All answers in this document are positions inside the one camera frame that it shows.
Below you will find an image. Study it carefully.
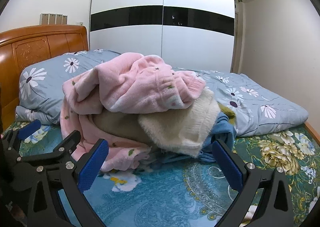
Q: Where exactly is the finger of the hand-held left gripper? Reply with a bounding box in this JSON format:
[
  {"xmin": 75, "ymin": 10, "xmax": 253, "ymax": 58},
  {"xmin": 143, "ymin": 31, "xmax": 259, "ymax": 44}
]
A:
[
  {"xmin": 1, "ymin": 119, "xmax": 42, "ymax": 154},
  {"xmin": 15, "ymin": 129, "xmax": 82, "ymax": 168}
]

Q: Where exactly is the wooden bed headboard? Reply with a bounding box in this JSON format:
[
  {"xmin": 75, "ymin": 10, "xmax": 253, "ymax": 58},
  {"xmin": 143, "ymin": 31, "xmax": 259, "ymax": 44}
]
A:
[{"xmin": 0, "ymin": 25, "xmax": 90, "ymax": 132}]

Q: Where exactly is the grey-blue daisy print quilt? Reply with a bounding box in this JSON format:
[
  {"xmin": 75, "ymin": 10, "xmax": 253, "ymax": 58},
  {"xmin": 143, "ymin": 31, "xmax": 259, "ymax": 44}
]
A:
[{"xmin": 15, "ymin": 49, "xmax": 309, "ymax": 137}]

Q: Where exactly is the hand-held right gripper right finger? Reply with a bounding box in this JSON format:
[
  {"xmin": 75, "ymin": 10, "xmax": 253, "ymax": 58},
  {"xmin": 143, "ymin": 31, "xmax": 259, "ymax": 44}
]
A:
[{"xmin": 212, "ymin": 139, "xmax": 295, "ymax": 227}]

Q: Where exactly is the beige garment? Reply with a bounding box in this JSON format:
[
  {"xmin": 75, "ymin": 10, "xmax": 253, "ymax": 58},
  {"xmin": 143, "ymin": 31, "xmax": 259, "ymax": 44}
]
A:
[{"xmin": 92, "ymin": 110, "xmax": 153, "ymax": 146}]

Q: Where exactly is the cream fuzzy sweater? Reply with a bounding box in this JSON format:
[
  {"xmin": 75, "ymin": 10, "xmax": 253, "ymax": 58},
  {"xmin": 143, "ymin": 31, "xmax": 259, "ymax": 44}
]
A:
[{"xmin": 137, "ymin": 88, "xmax": 220, "ymax": 155}]

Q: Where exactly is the olive green garment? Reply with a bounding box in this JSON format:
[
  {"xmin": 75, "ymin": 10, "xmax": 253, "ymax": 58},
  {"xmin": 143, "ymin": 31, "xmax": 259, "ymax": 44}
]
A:
[{"xmin": 216, "ymin": 102, "xmax": 237, "ymax": 120}]

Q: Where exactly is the pink fleece garment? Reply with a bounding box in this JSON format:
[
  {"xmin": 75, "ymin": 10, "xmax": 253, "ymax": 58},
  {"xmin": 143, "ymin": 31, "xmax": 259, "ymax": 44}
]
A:
[{"xmin": 60, "ymin": 52, "xmax": 207, "ymax": 172}]

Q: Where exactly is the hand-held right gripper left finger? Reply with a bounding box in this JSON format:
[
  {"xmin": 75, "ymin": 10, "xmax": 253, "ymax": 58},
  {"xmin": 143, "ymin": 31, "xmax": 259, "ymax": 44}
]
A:
[{"xmin": 27, "ymin": 139, "xmax": 109, "ymax": 227}]

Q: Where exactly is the blue garment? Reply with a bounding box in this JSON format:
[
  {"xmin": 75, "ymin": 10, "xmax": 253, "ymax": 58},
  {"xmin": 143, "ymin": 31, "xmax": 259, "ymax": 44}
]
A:
[{"xmin": 150, "ymin": 112, "xmax": 237, "ymax": 165}]

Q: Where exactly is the wooden bed side rail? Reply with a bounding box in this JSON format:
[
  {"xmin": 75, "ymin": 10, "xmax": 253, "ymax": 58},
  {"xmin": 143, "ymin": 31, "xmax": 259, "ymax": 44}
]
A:
[{"xmin": 304, "ymin": 121, "xmax": 320, "ymax": 140}]

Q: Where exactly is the beige multi-panel photo frame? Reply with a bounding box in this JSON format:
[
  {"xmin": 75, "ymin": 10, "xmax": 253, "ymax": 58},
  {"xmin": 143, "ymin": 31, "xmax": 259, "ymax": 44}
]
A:
[{"xmin": 40, "ymin": 13, "xmax": 68, "ymax": 26}]

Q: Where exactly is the wooden door frame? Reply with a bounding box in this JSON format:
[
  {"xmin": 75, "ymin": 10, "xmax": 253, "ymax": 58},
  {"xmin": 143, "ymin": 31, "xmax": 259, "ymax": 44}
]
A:
[{"xmin": 231, "ymin": 10, "xmax": 247, "ymax": 74}]

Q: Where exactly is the teal floral bed blanket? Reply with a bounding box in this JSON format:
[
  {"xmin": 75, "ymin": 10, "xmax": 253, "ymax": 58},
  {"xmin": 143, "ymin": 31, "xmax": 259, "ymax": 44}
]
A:
[{"xmin": 2, "ymin": 119, "xmax": 320, "ymax": 227}]

